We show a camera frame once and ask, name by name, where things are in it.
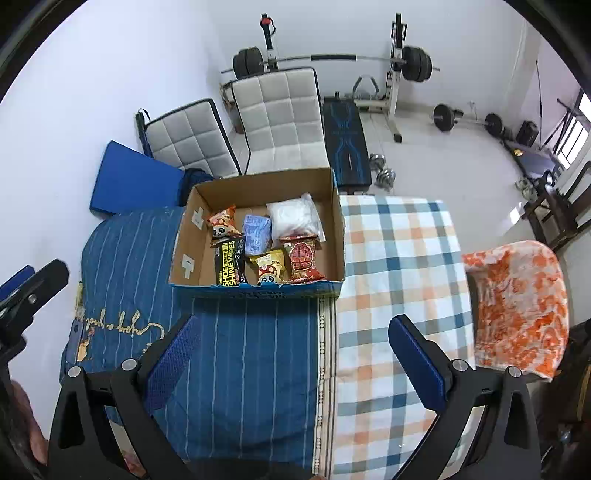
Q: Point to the dark blue cloth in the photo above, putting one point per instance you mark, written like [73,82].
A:
[196,182]

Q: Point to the cardboard box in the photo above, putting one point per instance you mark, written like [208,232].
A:
[194,258]

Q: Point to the white padded chair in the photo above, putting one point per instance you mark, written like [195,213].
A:
[277,120]
[184,138]

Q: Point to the black wipes packet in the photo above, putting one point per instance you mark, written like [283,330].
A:
[229,263]

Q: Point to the yellow panda snack packet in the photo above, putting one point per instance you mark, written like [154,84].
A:
[270,267]

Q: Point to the white plastic bag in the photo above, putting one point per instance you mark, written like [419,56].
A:
[295,217]

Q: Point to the short barbell with black plates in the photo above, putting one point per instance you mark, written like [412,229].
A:
[443,117]

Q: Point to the dark wooden chair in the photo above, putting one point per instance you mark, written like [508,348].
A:
[558,212]

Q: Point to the pair of shoes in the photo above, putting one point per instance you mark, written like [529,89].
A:
[525,189]

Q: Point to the chrome dumbbell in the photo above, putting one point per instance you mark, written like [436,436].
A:
[377,161]
[385,179]

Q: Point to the racked barbell with black plates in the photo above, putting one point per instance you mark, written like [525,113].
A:
[415,63]

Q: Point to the orange floral blanket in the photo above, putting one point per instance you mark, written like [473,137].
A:
[521,300]

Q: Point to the plaid bed sheet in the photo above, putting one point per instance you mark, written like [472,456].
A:
[397,258]

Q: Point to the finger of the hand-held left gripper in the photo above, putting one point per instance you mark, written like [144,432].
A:
[44,286]
[16,281]

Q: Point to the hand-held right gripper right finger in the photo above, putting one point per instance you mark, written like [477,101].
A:
[418,367]

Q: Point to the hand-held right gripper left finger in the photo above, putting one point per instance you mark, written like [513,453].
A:
[173,364]

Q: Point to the light blue tissue pack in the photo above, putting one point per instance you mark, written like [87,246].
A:
[256,235]

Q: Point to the black speaker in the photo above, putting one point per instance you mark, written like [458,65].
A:
[526,134]

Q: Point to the person's left forearm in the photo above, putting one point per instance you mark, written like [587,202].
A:
[30,424]

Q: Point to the black exercise machine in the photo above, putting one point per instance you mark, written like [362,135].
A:
[531,159]

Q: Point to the left white padded chair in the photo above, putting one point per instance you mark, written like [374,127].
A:
[184,138]

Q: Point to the orange panda snack packet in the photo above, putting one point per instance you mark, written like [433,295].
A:
[224,222]

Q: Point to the blue foam mat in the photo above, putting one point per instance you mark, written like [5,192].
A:
[134,180]

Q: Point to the blue striped blanket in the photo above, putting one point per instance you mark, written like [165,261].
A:
[240,350]

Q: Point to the black weight bench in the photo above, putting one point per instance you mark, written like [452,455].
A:
[346,143]

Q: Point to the right white padded chair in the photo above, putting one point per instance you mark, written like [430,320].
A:
[277,120]

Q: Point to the red snack packet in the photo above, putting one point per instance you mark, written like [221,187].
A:
[302,258]

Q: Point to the white barbell rack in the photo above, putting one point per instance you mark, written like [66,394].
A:
[395,101]

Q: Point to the black folded frame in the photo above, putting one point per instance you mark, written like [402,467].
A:
[141,129]

